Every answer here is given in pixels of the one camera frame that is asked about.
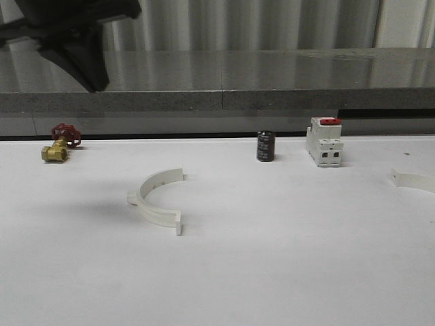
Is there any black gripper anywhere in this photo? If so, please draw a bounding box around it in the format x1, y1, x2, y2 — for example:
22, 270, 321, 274
1, 1, 141, 93

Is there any white half-ring clamp with tab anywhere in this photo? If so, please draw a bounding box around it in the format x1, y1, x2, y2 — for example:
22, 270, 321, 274
126, 168, 184, 236

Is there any white half-ring pipe clamp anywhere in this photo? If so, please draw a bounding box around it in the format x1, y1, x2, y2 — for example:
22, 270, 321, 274
391, 168, 435, 193

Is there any grey stone ledge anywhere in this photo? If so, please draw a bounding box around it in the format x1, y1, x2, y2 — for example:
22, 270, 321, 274
1, 48, 434, 117

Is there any black cylindrical capacitor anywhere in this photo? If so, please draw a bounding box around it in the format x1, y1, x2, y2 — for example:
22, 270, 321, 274
256, 130, 276, 162

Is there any brass valve with red handle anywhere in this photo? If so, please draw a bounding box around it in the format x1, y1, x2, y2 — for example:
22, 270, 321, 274
41, 123, 82, 162

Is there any white circuit breaker red switch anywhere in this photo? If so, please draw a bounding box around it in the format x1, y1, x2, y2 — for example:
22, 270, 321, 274
306, 117, 344, 168

